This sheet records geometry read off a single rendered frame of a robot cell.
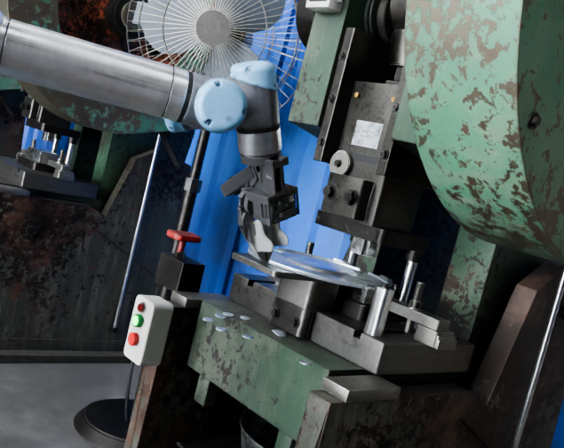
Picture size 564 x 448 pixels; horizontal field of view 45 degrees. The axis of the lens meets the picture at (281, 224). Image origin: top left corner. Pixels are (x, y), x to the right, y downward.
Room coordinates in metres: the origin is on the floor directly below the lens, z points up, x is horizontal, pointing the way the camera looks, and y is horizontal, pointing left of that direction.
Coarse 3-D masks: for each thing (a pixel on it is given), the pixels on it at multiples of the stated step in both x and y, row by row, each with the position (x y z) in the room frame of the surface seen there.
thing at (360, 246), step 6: (354, 240) 1.45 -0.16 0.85; (360, 240) 1.43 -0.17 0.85; (366, 240) 1.43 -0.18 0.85; (354, 246) 1.44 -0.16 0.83; (360, 246) 1.43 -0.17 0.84; (366, 246) 1.43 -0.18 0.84; (372, 246) 1.43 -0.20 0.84; (360, 252) 1.43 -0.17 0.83; (366, 252) 1.43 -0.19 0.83; (372, 252) 1.44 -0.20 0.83
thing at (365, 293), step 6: (342, 288) 1.41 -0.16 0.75; (348, 288) 1.40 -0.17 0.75; (354, 288) 1.39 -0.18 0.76; (360, 288) 1.38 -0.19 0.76; (348, 294) 1.40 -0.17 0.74; (354, 294) 1.39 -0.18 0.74; (360, 294) 1.38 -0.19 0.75; (366, 294) 1.37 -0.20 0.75; (372, 294) 1.38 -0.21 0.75; (360, 300) 1.37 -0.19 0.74; (366, 300) 1.37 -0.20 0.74
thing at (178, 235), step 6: (168, 234) 1.53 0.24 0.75; (174, 234) 1.51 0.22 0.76; (180, 234) 1.51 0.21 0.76; (186, 234) 1.52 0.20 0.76; (192, 234) 1.55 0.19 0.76; (180, 240) 1.50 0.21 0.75; (186, 240) 1.51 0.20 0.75; (192, 240) 1.52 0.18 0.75; (198, 240) 1.53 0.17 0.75; (180, 246) 1.53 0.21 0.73
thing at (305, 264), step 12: (252, 252) 1.31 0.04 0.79; (276, 252) 1.43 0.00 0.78; (288, 252) 1.48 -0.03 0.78; (300, 252) 1.51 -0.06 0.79; (276, 264) 1.25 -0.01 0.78; (288, 264) 1.31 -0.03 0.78; (300, 264) 1.32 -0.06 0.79; (312, 264) 1.35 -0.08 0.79; (324, 264) 1.40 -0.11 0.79; (336, 264) 1.49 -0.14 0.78; (312, 276) 1.22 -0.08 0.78; (324, 276) 1.22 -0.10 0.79; (336, 276) 1.30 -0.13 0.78; (348, 276) 1.35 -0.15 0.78; (360, 276) 1.39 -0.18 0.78; (372, 276) 1.44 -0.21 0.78
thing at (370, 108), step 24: (360, 96) 1.43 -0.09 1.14; (384, 96) 1.38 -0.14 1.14; (360, 120) 1.42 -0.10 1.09; (384, 120) 1.37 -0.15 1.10; (360, 144) 1.40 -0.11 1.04; (336, 168) 1.42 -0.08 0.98; (360, 168) 1.39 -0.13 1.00; (336, 192) 1.38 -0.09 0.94; (360, 192) 1.34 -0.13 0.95; (384, 192) 1.35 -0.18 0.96; (408, 192) 1.40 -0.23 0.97; (360, 216) 1.35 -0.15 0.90; (384, 216) 1.36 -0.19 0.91; (408, 216) 1.41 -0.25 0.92
